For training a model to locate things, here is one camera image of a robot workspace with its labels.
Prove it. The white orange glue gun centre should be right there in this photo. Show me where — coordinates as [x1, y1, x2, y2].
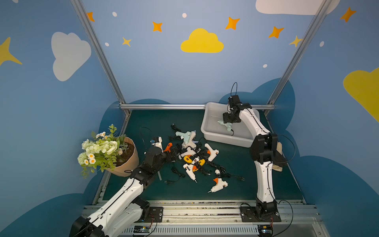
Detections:
[183, 164, 197, 182]

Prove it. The right aluminium frame post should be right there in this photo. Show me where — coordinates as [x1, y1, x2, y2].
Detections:
[264, 0, 333, 116]

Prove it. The light mint glue gun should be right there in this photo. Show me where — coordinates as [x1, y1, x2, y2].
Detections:
[218, 120, 234, 135]

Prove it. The potted artificial flower plant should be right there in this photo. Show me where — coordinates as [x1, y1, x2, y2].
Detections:
[77, 124, 140, 178]

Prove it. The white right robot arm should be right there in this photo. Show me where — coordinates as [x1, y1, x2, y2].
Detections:
[223, 95, 277, 221]

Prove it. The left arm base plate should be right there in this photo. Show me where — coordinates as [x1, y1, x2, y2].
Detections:
[137, 206, 164, 223]

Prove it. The aluminium frame post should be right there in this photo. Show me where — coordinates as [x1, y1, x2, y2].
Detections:
[70, 0, 131, 116]
[264, 0, 333, 116]

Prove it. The left aluminium frame post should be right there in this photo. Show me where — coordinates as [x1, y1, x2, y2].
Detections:
[70, 0, 131, 116]

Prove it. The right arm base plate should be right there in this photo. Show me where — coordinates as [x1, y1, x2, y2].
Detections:
[240, 206, 281, 223]

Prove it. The aluminium back frame rail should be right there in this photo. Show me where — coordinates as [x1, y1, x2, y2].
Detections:
[119, 103, 275, 111]

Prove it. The white plastic storage box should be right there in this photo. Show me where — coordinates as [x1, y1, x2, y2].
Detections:
[201, 102, 254, 148]

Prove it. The white glue gun orange trigger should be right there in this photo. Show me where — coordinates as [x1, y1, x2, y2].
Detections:
[208, 178, 229, 193]

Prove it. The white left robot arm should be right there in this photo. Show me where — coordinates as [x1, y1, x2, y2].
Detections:
[69, 147, 178, 237]

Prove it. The yellow glue gun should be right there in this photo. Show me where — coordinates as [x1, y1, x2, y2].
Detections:
[184, 156, 205, 166]

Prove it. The white glue gun under mint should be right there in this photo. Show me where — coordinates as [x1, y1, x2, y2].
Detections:
[178, 147, 196, 160]

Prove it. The white glue gun right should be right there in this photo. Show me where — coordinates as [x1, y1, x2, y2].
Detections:
[204, 143, 219, 162]

